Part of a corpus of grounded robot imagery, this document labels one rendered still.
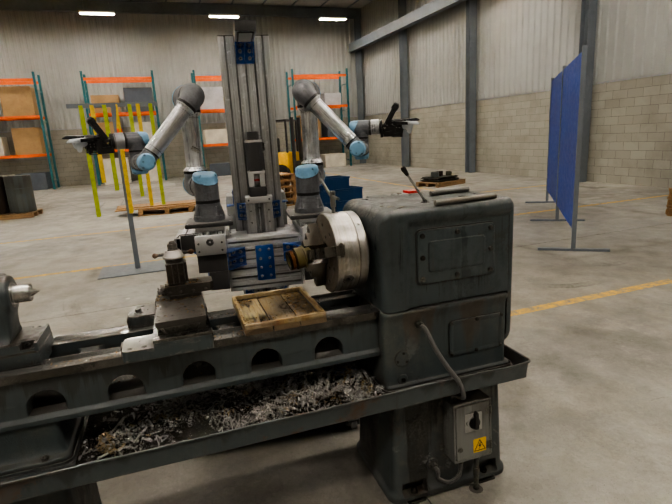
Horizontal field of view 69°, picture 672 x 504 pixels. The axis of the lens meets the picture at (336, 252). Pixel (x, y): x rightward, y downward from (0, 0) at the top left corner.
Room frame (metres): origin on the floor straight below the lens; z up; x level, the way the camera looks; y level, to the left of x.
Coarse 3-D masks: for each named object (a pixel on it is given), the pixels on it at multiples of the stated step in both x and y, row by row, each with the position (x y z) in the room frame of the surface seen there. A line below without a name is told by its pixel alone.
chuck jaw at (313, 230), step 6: (312, 228) 1.94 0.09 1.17; (318, 228) 1.95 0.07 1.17; (306, 234) 1.91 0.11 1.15; (312, 234) 1.92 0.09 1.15; (318, 234) 1.93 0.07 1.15; (306, 240) 1.89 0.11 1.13; (312, 240) 1.90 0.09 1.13; (318, 240) 1.90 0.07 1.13; (306, 246) 1.88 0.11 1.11; (312, 246) 1.89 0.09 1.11; (318, 246) 1.90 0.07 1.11; (324, 246) 1.92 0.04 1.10
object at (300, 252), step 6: (300, 246) 1.85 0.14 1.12; (288, 252) 1.83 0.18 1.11; (294, 252) 1.83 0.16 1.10; (300, 252) 1.82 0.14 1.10; (306, 252) 1.84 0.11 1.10; (288, 258) 1.86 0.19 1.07; (294, 258) 1.81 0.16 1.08; (300, 258) 1.81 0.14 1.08; (306, 258) 1.81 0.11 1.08; (288, 264) 1.86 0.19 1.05; (294, 264) 1.81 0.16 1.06; (300, 264) 1.81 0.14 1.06; (306, 264) 1.83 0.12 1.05
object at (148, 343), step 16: (128, 320) 1.76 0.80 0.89; (144, 320) 1.76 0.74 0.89; (208, 320) 1.62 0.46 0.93; (144, 336) 1.57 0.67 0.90; (160, 336) 1.50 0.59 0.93; (176, 336) 1.49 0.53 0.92; (192, 336) 1.51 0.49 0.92; (208, 336) 1.52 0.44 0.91; (128, 352) 1.44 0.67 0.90; (144, 352) 1.46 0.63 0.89; (160, 352) 1.47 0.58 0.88; (176, 352) 1.49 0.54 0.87
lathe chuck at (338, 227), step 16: (320, 224) 1.92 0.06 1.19; (336, 224) 1.81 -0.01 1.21; (352, 224) 1.82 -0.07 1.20; (336, 240) 1.76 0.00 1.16; (352, 240) 1.77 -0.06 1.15; (352, 256) 1.76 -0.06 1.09; (336, 272) 1.76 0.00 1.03; (352, 272) 1.76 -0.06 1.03; (336, 288) 1.79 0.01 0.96; (352, 288) 1.84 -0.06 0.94
